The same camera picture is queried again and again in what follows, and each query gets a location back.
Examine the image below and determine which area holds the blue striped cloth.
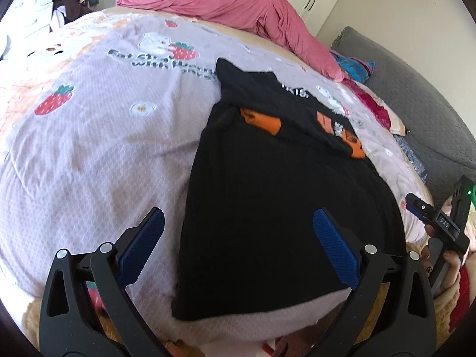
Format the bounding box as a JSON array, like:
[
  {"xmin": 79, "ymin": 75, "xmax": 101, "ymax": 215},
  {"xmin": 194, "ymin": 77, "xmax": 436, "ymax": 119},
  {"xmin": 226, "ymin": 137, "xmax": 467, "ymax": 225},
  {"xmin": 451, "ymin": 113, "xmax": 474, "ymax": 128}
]
[{"xmin": 331, "ymin": 51, "xmax": 376, "ymax": 84}]

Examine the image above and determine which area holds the person's right hand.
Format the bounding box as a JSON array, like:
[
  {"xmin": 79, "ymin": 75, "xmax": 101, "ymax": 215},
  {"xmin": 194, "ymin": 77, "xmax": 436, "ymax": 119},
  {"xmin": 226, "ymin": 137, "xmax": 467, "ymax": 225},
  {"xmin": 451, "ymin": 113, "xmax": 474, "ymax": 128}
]
[{"xmin": 421, "ymin": 224, "xmax": 465, "ymax": 298}]

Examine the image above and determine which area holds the grey quilted headboard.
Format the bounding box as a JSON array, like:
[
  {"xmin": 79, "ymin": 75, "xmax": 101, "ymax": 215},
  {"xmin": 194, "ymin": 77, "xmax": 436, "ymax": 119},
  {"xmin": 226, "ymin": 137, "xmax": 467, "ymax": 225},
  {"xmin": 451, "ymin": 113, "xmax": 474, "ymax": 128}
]
[{"xmin": 330, "ymin": 26, "xmax": 476, "ymax": 209}]

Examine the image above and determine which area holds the pink duvet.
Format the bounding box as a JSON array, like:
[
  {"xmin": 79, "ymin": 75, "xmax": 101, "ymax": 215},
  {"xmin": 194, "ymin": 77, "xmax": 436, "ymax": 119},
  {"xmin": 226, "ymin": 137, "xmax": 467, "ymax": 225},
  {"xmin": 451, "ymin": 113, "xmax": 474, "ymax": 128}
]
[{"xmin": 116, "ymin": 0, "xmax": 346, "ymax": 82}]

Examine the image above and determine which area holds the white drawer unit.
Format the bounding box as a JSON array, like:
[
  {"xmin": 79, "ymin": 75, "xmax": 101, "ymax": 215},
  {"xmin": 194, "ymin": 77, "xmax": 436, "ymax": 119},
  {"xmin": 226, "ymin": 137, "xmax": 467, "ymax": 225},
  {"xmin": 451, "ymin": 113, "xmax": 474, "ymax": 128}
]
[{"xmin": 0, "ymin": 0, "xmax": 60, "ymax": 56}]

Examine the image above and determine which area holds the beige fluffy cloth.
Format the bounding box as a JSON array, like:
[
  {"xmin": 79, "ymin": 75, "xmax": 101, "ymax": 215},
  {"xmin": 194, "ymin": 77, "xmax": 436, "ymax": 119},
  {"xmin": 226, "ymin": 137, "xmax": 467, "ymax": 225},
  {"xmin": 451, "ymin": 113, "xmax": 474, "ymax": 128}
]
[{"xmin": 22, "ymin": 242, "xmax": 467, "ymax": 346}]

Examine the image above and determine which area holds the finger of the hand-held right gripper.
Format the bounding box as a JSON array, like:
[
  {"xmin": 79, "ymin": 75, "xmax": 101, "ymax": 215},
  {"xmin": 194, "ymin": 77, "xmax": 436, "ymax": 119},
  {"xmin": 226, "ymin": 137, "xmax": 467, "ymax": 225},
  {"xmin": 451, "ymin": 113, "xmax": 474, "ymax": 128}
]
[{"xmin": 405, "ymin": 192, "xmax": 436, "ymax": 221}]

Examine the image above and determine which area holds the cream pillow with red print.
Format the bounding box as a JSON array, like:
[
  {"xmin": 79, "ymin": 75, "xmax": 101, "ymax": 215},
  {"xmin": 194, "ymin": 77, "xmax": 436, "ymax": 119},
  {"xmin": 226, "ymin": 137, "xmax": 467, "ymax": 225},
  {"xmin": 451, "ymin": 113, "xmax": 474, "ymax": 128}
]
[{"xmin": 342, "ymin": 80, "xmax": 410, "ymax": 136}]

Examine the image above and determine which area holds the red cloth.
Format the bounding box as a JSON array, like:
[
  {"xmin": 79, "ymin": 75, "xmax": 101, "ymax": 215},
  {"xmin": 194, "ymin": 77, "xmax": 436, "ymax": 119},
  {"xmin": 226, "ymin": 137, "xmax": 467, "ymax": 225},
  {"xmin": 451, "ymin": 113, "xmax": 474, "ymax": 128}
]
[{"xmin": 449, "ymin": 268, "xmax": 474, "ymax": 332}]

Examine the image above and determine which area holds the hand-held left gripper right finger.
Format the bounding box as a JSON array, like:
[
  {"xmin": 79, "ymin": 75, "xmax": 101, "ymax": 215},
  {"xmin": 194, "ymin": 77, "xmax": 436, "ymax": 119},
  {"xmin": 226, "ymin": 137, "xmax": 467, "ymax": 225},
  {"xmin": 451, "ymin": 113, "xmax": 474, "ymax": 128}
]
[{"xmin": 312, "ymin": 207, "xmax": 437, "ymax": 357}]

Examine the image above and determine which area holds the dark bag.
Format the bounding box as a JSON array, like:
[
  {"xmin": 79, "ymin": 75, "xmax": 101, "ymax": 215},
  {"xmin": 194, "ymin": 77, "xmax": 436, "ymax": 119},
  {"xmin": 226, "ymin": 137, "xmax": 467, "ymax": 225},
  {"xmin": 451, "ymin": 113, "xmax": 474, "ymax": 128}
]
[{"xmin": 52, "ymin": 0, "xmax": 101, "ymax": 23}]

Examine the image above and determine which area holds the blue patterned pillow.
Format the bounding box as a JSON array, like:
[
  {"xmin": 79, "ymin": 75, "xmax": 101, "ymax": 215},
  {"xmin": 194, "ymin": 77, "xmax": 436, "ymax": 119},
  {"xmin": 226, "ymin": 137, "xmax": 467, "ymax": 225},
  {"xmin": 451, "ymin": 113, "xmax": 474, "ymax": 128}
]
[{"xmin": 394, "ymin": 134, "xmax": 428, "ymax": 183}]

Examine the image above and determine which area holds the strawberry printed bed sheet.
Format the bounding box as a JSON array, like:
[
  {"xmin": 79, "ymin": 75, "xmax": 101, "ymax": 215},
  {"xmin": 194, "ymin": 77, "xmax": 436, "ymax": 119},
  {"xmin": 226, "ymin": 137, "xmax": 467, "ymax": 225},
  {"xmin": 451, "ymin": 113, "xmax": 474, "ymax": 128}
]
[{"xmin": 0, "ymin": 7, "xmax": 436, "ymax": 343}]

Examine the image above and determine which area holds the black long-sleeve sweater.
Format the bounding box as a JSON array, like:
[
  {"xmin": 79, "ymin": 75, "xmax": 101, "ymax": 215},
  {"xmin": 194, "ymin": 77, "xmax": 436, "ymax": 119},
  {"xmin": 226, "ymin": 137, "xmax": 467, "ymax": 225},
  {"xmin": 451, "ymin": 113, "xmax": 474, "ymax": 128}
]
[{"xmin": 171, "ymin": 57, "xmax": 408, "ymax": 321}]

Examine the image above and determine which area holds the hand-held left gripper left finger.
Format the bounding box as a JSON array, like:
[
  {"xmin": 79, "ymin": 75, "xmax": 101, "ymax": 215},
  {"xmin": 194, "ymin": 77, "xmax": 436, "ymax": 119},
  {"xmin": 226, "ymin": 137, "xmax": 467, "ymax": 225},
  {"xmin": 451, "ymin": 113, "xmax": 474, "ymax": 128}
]
[{"xmin": 37, "ymin": 207, "xmax": 166, "ymax": 357}]

